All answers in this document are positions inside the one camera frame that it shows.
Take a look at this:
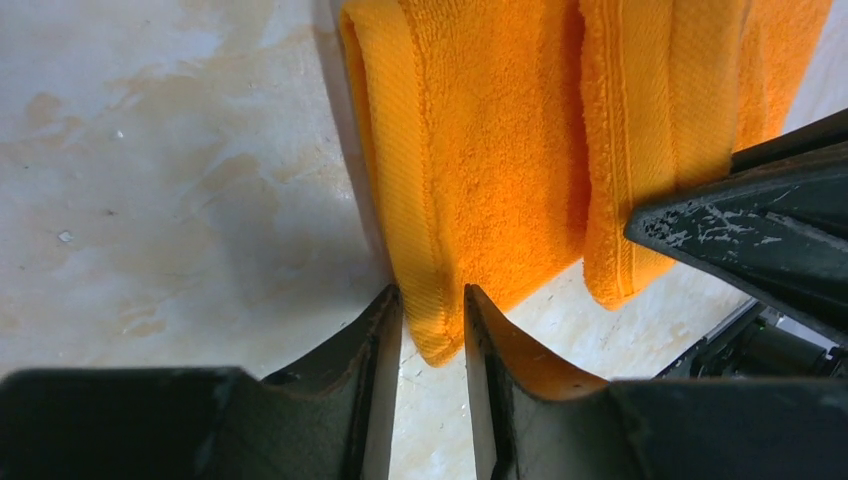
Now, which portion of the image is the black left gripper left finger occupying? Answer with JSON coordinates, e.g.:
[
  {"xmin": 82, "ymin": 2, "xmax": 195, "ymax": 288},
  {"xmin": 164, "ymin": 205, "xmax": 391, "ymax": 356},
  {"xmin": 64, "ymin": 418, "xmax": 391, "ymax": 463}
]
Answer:
[{"xmin": 1, "ymin": 285, "xmax": 402, "ymax": 479}]

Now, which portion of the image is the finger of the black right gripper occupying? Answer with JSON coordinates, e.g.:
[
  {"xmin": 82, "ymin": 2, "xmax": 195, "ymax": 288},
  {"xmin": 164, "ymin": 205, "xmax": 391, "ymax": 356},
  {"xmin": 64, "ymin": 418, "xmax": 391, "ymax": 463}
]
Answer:
[{"xmin": 624, "ymin": 110, "xmax": 847, "ymax": 345}]

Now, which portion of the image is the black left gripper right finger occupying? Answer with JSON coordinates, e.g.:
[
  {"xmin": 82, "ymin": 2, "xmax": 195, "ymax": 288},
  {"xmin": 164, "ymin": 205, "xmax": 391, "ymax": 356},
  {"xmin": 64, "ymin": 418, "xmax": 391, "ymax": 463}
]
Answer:
[{"xmin": 464, "ymin": 285, "xmax": 847, "ymax": 479}]

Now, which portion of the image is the orange towel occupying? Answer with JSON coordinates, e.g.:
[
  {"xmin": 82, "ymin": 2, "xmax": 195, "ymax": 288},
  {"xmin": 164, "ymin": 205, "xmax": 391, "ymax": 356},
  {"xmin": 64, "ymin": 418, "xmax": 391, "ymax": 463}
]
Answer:
[{"xmin": 339, "ymin": 1, "xmax": 831, "ymax": 367}]

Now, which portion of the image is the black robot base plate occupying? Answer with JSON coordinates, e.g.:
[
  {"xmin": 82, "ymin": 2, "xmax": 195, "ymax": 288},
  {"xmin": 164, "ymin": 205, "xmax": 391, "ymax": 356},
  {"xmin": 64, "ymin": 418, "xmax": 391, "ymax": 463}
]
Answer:
[{"xmin": 657, "ymin": 299, "xmax": 847, "ymax": 379}]

